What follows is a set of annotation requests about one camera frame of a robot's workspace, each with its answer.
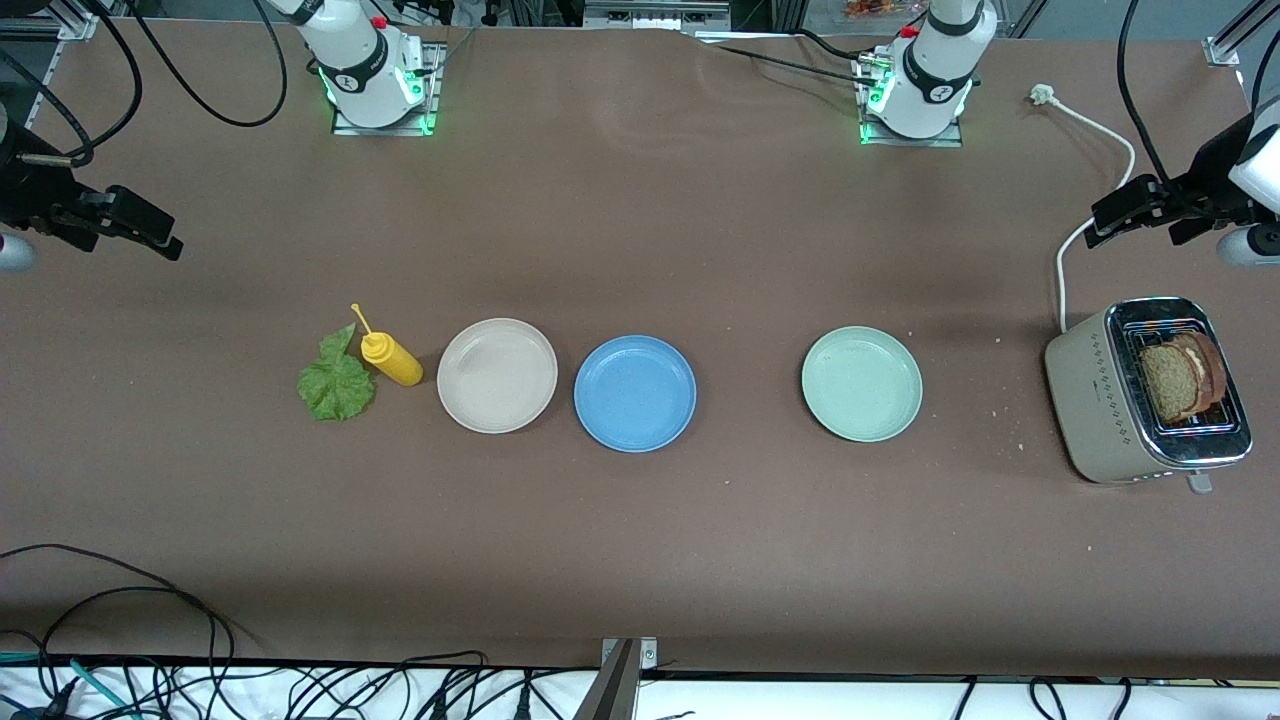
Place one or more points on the blue round plate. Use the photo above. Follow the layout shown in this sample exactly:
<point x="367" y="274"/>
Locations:
<point x="635" y="393"/>

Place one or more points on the silver corner bracket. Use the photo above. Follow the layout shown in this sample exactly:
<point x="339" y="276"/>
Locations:
<point x="650" y="655"/>

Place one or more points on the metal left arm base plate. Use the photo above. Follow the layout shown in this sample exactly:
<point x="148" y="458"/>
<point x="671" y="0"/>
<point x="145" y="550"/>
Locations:
<point x="955" y="138"/>

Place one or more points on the beige chrome toaster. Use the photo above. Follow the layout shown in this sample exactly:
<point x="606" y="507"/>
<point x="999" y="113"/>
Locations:
<point x="1090" y="400"/>

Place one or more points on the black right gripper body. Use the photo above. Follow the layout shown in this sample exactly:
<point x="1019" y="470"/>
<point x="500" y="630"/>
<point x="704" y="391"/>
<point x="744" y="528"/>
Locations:
<point x="28" y="196"/>

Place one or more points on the beige round plate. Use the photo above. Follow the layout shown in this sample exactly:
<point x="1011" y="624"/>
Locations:
<point x="497" y="376"/>

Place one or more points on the yellow mustard squeeze bottle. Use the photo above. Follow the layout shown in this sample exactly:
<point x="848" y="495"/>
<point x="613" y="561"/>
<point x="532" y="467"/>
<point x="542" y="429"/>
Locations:
<point x="395" y="362"/>

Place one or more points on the mint green round plate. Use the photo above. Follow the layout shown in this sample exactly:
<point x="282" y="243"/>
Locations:
<point x="862" y="384"/>

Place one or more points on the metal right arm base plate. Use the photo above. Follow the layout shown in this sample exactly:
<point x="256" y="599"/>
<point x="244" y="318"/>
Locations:
<point x="436" y="90"/>

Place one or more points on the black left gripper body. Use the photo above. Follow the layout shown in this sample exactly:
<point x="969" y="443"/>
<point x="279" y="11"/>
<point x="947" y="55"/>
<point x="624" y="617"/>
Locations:
<point x="1212" y="178"/>

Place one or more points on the square brown bread slice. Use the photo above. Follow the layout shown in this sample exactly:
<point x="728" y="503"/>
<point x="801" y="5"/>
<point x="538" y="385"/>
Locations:
<point x="1165" y="385"/>

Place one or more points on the rounded brown bread slice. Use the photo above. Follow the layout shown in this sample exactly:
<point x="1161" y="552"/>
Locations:
<point x="1212" y="365"/>

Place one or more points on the green lettuce leaf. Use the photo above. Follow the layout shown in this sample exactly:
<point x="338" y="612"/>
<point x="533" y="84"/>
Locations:
<point x="335" y="385"/>

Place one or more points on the grey metal box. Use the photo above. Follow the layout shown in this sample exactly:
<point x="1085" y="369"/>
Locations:
<point x="655" y="14"/>

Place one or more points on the grey aluminium profile post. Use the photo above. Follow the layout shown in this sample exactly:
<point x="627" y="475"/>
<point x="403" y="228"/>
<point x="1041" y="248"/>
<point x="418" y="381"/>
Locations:
<point x="612" y="695"/>

